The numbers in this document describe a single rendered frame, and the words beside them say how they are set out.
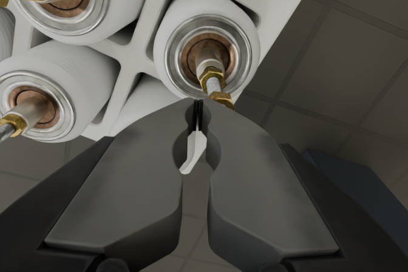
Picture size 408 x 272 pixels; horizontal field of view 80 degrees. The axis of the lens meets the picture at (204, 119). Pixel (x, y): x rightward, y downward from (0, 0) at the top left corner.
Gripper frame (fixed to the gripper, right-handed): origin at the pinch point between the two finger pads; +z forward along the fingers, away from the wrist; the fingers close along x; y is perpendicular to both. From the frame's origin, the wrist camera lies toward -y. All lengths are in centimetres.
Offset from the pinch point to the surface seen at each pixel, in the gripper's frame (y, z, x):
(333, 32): 2.4, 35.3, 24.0
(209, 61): 0.1, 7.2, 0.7
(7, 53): 3.6, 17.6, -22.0
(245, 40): -0.9, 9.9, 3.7
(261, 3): -3.1, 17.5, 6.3
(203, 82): 1.1, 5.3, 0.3
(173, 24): -1.8, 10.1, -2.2
